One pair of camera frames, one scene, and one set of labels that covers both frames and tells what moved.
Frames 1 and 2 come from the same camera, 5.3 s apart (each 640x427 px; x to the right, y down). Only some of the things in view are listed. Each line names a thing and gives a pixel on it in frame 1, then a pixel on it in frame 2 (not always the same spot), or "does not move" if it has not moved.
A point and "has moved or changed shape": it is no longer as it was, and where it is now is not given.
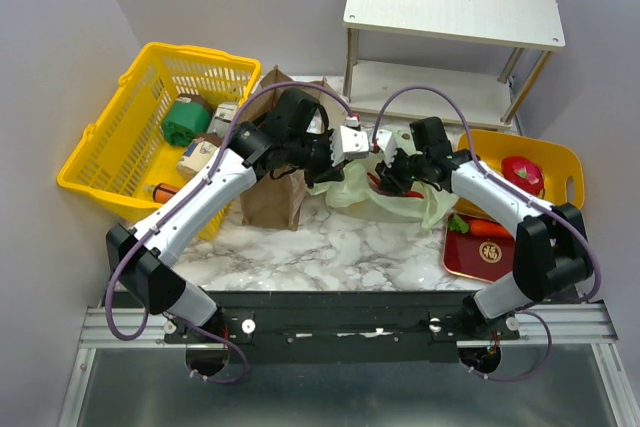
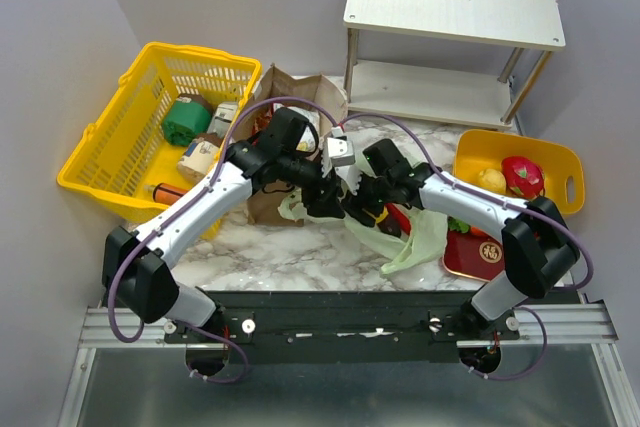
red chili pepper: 405,193 has moved or changed shape
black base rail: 333,327 does not move
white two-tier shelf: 531,20 does not move
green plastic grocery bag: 348,190 has moved or changed shape
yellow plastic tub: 561,166 does not move
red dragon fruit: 523,172 does not move
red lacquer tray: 478,257 does not move
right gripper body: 410,168 → 373,194
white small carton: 222,118 does not move
